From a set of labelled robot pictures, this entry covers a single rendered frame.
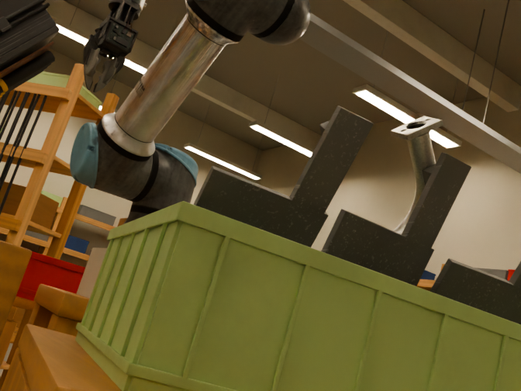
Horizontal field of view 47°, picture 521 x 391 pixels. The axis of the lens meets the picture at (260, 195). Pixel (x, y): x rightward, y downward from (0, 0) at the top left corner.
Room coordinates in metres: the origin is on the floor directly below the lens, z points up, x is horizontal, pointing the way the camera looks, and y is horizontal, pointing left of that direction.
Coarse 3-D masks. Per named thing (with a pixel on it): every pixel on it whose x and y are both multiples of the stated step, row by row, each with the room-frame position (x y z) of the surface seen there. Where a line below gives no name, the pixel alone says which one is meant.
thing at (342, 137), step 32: (320, 128) 0.64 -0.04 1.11; (352, 128) 0.62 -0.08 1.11; (320, 160) 0.63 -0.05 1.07; (352, 160) 0.64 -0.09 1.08; (224, 192) 0.64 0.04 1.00; (256, 192) 0.64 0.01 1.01; (320, 192) 0.65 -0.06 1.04; (256, 224) 0.66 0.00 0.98; (288, 224) 0.67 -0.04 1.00; (320, 224) 0.68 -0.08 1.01
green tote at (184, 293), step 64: (128, 256) 0.71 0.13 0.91; (192, 256) 0.53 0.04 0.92; (256, 256) 0.55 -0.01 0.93; (320, 256) 0.57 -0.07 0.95; (128, 320) 0.60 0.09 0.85; (192, 320) 0.54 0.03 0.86; (256, 320) 0.56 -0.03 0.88; (320, 320) 0.58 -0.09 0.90; (384, 320) 0.60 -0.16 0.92; (448, 320) 0.63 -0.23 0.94; (128, 384) 0.53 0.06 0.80; (192, 384) 0.54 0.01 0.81; (256, 384) 0.56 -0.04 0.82; (320, 384) 0.59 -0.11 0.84; (384, 384) 0.61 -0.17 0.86; (448, 384) 0.64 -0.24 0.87; (512, 384) 0.67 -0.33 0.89
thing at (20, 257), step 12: (0, 240) 0.99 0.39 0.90; (0, 252) 0.99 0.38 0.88; (12, 252) 1.00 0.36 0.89; (24, 252) 1.01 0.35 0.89; (0, 264) 0.99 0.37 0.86; (12, 264) 1.00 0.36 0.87; (24, 264) 1.01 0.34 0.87; (0, 276) 1.00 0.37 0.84; (12, 276) 1.01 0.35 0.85; (0, 288) 1.00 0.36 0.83; (12, 288) 1.01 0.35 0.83; (0, 300) 1.00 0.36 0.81; (12, 300) 1.01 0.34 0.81; (0, 312) 1.01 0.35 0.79; (0, 324) 1.01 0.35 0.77
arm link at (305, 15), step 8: (296, 0) 0.90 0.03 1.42; (304, 0) 0.91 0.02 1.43; (296, 8) 0.91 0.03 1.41; (304, 8) 0.92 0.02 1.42; (288, 16) 0.91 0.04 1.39; (296, 16) 0.91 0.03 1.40; (304, 16) 0.93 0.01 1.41; (288, 24) 0.92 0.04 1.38; (296, 24) 0.93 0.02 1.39; (304, 24) 0.94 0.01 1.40; (280, 32) 0.93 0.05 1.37; (288, 32) 0.93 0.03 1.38; (296, 32) 0.94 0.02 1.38; (304, 32) 0.97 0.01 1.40; (264, 40) 0.97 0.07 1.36; (272, 40) 0.96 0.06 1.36; (280, 40) 0.95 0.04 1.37; (288, 40) 0.96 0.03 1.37
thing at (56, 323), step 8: (32, 312) 1.30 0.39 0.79; (40, 312) 1.25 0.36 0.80; (48, 312) 1.25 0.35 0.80; (32, 320) 1.27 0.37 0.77; (40, 320) 1.25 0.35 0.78; (48, 320) 1.26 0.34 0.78; (56, 320) 1.03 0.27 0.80; (64, 320) 1.03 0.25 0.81; (72, 320) 1.04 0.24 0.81; (48, 328) 1.07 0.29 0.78; (56, 328) 1.03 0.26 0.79; (64, 328) 1.03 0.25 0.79; (72, 328) 1.04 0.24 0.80
